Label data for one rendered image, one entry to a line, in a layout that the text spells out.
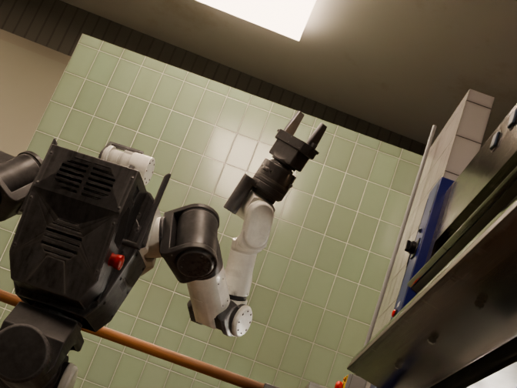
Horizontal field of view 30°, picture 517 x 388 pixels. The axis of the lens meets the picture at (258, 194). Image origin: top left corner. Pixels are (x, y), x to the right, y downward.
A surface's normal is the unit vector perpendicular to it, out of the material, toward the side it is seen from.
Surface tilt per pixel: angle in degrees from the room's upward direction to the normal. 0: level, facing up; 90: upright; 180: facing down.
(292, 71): 180
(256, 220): 113
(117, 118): 90
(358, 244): 90
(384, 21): 180
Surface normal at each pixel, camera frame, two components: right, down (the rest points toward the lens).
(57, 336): 0.30, -0.86
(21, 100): 0.15, -0.32
